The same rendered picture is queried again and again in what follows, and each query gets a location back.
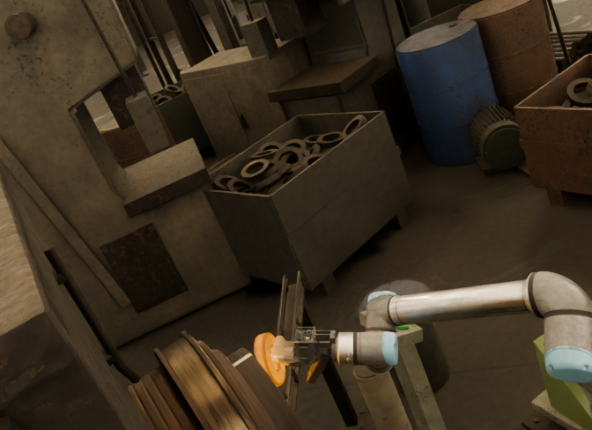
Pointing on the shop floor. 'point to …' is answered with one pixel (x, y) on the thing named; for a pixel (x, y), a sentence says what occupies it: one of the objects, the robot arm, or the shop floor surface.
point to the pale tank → (151, 35)
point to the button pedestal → (416, 380)
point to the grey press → (336, 50)
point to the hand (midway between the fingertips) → (268, 354)
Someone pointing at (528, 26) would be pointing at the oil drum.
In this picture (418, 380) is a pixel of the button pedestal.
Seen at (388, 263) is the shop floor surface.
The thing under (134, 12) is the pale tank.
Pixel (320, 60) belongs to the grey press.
